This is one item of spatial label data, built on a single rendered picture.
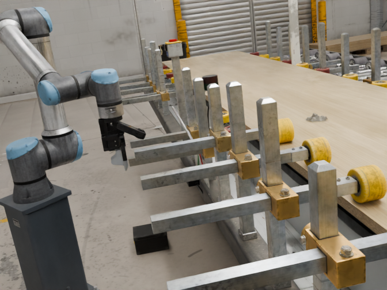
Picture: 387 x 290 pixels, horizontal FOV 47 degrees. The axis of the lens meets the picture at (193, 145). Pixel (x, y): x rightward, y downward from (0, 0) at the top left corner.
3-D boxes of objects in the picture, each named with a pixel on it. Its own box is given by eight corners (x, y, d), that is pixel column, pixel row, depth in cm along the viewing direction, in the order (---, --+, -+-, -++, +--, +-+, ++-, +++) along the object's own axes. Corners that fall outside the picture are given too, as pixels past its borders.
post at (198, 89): (208, 196, 180) (193, 79, 166) (206, 193, 183) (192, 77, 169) (216, 194, 181) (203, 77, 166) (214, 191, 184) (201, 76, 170)
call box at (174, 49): (169, 59, 211) (166, 42, 209) (167, 58, 218) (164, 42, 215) (183, 57, 212) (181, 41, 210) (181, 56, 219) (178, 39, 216)
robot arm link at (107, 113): (121, 100, 165) (122, 105, 156) (124, 113, 166) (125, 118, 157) (97, 103, 163) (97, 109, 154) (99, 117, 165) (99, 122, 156)
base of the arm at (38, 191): (25, 207, 201) (20, 187, 198) (6, 198, 214) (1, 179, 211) (61, 191, 214) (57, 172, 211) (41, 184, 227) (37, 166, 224)
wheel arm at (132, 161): (130, 168, 166) (128, 158, 165) (129, 166, 169) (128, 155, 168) (241, 148, 173) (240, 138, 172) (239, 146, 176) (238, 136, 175)
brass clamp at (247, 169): (240, 180, 117) (238, 163, 116) (226, 164, 130) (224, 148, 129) (262, 176, 118) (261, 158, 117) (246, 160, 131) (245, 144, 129)
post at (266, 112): (276, 293, 108) (261, 100, 93) (270, 285, 111) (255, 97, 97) (289, 290, 108) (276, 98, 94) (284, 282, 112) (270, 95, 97)
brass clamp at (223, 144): (217, 153, 141) (215, 138, 139) (207, 141, 154) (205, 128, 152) (235, 149, 142) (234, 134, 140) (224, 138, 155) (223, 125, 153)
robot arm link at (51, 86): (-19, 7, 189) (46, 87, 150) (11, 4, 195) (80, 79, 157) (-16, 33, 196) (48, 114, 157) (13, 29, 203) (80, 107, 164)
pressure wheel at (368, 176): (357, 165, 98) (342, 172, 106) (368, 200, 96) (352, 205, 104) (382, 160, 99) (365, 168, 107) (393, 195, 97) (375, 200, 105)
